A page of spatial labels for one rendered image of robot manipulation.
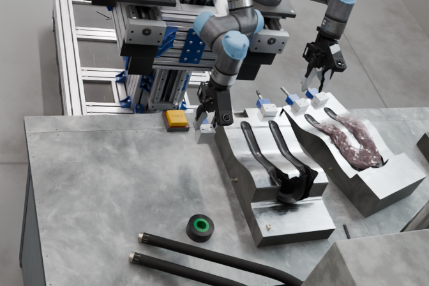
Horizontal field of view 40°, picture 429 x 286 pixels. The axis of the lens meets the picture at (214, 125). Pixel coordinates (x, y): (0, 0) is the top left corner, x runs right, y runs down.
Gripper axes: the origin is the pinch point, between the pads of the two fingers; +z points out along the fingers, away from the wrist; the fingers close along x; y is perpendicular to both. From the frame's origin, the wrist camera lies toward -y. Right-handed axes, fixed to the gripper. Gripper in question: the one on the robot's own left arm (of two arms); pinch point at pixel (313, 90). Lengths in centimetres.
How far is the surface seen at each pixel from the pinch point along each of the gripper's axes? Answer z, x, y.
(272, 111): 13.9, 5.2, 10.2
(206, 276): 40, 47, -39
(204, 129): 16.6, 36.1, 0.7
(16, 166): 92, 68, 95
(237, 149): 23.0, 22.3, -0.7
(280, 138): 20.1, 4.4, 1.9
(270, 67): 55, -94, 149
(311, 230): 33.2, 8.3, -31.4
